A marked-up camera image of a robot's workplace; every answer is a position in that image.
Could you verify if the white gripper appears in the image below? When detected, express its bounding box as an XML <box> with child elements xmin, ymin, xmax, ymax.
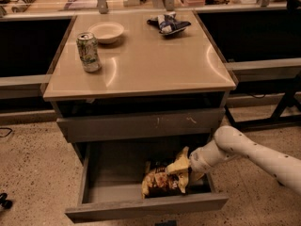
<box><xmin>166</xmin><ymin>140</ymin><xmax>234</xmax><ymax>184</ymax></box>

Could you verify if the brown chip bag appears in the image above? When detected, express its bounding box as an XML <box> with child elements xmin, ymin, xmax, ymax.
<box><xmin>141</xmin><ymin>146</ymin><xmax>191</xmax><ymax>200</ymax></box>

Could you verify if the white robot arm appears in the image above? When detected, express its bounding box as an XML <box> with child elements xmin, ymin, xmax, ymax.
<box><xmin>166</xmin><ymin>126</ymin><xmax>301</xmax><ymax>194</ymax></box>

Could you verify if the closed grey top drawer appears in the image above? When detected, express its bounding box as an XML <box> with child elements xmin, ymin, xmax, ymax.
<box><xmin>56</xmin><ymin>108</ymin><xmax>225</xmax><ymax>143</ymax></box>

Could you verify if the open grey middle drawer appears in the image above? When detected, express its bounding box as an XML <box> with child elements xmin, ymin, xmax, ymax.
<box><xmin>65</xmin><ymin>135</ymin><xmax>229</xmax><ymax>223</ymax></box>

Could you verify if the grey drawer cabinet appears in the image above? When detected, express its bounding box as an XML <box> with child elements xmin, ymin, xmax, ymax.
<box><xmin>43</xmin><ymin>11</ymin><xmax>235</xmax><ymax>158</ymax></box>

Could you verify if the green white soda can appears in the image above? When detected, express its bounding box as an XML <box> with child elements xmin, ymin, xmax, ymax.
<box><xmin>76</xmin><ymin>32</ymin><xmax>101</xmax><ymax>73</ymax></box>

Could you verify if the white bowl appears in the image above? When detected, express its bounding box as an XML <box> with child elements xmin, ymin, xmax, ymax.
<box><xmin>88</xmin><ymin>22</ymin><xmax>124</xmax><ymax>44</ymax></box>

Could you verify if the black caster at left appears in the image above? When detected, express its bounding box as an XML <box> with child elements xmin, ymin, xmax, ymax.
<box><xmin>0</xmin><ymin>193</ymin><xmax>12</xmax><ymax>209</ymax></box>

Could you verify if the purple booklet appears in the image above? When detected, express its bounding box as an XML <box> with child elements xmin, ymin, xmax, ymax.
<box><xmin>64</xmin><ymin>0</ymin><xmax>97</xmax><ymax>10</ymax></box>

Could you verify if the black table leg frame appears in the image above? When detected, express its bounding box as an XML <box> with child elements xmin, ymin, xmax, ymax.
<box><xmin>225</xmin><ymin>72</ymin><xmax>301</xmax><ymax>130</ymax></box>

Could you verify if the black floor cable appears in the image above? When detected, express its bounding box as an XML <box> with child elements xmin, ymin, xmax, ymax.
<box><xmin>0</xmin><ymin>126</ymin><xmax>14</xmax><ymax>139</ymax></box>

